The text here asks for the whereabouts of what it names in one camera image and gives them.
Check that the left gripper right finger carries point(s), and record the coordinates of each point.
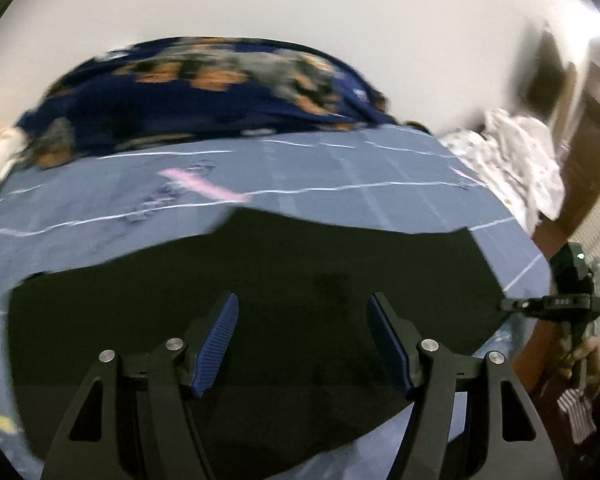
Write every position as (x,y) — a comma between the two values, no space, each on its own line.
(471,418)

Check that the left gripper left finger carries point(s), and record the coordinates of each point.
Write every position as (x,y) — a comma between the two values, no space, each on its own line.
(133,418)

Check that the black pants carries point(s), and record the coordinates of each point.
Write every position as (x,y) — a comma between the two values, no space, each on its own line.
(301,374)

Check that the person right hand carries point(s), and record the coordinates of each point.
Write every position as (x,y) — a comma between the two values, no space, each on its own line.
(588,353)

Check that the white patterned crumpled sheet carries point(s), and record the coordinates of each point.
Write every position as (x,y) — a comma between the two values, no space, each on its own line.
(514,157)

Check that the blue grid bed sheet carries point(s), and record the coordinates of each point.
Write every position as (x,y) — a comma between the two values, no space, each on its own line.
(99,208)

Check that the navy dog print blanket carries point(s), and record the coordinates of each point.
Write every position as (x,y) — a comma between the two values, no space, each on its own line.
(196,88)

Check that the wall mounted television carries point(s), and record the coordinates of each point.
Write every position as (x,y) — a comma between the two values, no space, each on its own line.
(542,78)

